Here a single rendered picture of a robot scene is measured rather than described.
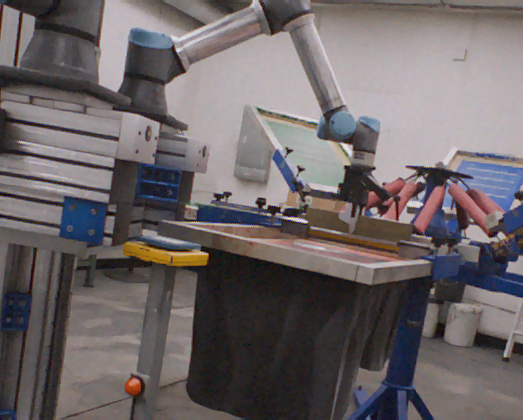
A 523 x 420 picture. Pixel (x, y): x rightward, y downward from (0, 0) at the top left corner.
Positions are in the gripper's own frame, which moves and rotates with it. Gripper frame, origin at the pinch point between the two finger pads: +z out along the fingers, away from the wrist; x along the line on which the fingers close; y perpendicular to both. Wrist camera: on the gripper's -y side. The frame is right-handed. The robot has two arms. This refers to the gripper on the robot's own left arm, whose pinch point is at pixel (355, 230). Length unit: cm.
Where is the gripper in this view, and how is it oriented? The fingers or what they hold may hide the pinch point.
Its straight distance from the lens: 202.6
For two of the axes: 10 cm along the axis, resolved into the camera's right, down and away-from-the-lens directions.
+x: -4.2, 0.2, -9.1
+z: -1.8, 9.8, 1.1
